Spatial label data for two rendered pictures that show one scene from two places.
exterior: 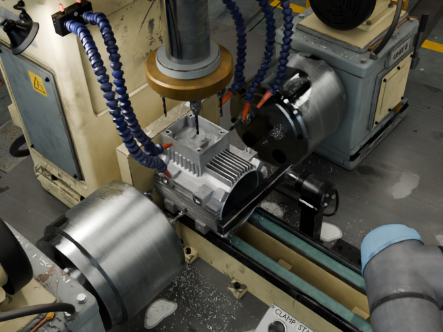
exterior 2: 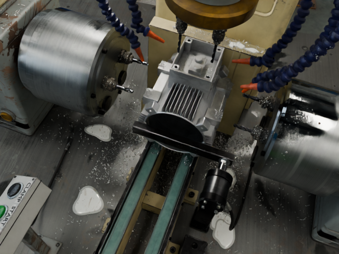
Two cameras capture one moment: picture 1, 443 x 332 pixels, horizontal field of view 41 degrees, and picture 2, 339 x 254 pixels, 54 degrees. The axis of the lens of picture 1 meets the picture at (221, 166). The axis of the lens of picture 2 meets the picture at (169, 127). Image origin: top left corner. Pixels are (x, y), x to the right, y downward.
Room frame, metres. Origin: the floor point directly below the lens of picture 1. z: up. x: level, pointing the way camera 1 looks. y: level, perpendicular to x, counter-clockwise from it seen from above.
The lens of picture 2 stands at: (0.69, -0.42, 1.70)
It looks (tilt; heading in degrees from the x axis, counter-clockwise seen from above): 56 degrees down; 61
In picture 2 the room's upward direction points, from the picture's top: 7 degrees clockwise
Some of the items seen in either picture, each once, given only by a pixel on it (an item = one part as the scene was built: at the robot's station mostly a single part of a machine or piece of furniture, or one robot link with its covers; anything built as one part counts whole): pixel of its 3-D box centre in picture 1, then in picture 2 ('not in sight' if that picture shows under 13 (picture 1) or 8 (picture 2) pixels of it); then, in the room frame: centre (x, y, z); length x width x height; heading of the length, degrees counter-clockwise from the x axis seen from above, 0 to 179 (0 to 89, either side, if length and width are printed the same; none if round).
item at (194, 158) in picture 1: (196, 143); (195, 68); (1.01, 0.06, 1.11); 0.12 x 0.11 x 0.07; 47
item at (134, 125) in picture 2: (256, 197); (182, 143); (0.92, -0.08, 1.01); 0.26 x 0.04 x 0.03; 137
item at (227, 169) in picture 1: (210, 180); (186, 104); (0.98, 0.03, 1.02); 0.20 x 0.19 x 0.19; 47
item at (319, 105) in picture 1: (294, 104); (318, 140); (1.22, -0.20, 1.04); 0.41 x 0.25 x 0.25; 137
